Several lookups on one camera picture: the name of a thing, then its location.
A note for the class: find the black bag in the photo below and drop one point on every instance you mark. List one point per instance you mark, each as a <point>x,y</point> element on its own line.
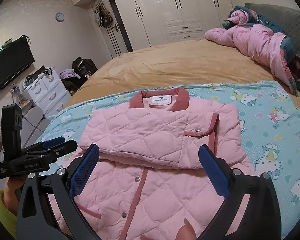
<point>85,66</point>

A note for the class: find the grey padded headboard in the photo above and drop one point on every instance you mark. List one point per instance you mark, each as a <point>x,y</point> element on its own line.
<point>277,15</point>

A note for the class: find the blue cartoon print blanket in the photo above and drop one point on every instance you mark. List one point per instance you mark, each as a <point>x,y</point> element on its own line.
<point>265,110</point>

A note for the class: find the pink quilted jacket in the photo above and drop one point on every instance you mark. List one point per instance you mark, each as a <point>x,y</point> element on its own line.
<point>152,135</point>

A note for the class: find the pink duvet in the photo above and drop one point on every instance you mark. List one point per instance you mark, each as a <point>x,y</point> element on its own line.
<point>252,40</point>

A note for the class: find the purple clothes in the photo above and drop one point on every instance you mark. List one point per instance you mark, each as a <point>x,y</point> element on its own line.
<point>67,74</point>

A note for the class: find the hanging bags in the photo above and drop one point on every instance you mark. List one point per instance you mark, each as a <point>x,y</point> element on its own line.
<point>105,17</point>

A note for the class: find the white chair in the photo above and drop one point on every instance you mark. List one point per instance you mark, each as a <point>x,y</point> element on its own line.
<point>36,122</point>

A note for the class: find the person's left forearm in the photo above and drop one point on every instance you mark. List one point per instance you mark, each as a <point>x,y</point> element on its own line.
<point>5,215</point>

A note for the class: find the white drawer cabinet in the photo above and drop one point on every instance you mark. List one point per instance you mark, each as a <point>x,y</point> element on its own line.
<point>47,90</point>

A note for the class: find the white wardrobe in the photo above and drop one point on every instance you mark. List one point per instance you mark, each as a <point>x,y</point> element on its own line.
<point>165,5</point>

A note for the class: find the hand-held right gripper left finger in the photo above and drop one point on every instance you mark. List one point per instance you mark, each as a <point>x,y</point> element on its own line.
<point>83,172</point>

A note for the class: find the person's left hand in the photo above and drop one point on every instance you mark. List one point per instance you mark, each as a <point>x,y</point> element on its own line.
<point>11,190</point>

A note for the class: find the person's right hand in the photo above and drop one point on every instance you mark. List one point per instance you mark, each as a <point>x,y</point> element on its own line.
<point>186,230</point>

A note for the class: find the round wall clock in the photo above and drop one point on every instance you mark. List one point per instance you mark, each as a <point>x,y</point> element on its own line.
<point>60,16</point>

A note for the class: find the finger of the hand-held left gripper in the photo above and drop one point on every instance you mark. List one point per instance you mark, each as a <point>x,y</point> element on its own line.
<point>53,142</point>
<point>65,147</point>

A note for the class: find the black television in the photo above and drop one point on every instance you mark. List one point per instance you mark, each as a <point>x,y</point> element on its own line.
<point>11,65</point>

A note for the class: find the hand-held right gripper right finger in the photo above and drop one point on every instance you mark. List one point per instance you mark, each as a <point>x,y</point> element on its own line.
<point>213,172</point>

